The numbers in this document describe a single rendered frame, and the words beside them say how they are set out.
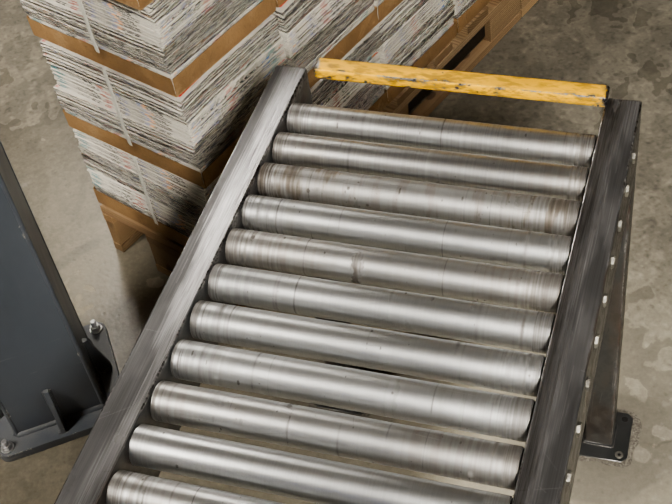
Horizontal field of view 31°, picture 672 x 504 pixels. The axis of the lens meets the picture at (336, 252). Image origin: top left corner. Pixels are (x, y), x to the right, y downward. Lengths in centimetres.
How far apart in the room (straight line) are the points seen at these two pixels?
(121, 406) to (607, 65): 190
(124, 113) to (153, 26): 32
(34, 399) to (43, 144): 89
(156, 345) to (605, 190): 62
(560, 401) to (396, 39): 145
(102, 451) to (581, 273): 62
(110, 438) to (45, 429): 105
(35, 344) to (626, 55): 162
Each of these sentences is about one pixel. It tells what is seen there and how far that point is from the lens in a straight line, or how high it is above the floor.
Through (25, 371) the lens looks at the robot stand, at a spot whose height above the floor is 19.
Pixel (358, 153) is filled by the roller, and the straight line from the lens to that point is 170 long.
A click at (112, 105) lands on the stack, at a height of 50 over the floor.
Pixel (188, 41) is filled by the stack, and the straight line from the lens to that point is 215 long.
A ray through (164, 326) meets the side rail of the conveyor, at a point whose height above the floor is 80.
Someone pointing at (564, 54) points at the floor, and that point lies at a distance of 312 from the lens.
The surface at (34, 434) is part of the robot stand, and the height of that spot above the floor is 2.
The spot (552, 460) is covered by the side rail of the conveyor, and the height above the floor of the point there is 80.
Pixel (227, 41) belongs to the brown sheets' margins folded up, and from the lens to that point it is 223.
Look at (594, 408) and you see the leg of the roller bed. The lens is 224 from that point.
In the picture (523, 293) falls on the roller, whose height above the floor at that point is 79.
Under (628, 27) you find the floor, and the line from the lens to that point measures 320.
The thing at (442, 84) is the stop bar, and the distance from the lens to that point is 177.
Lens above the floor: 195
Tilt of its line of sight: 47 degrees down
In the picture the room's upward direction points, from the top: 10 degrees counter-clockwise
